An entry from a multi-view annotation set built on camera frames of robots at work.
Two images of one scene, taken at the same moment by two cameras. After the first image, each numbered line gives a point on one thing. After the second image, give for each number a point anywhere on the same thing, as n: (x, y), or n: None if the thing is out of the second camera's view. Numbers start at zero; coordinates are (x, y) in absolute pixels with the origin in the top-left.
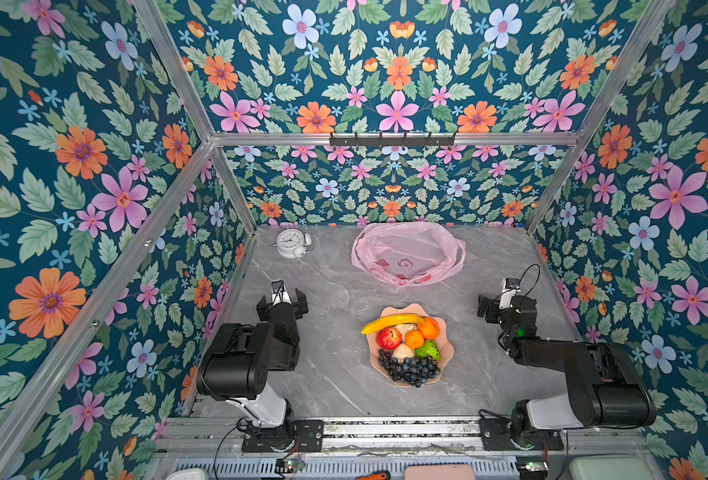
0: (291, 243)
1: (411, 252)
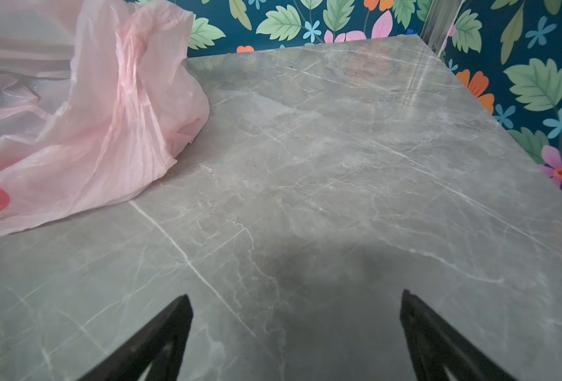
0: None
1: (78, 102)
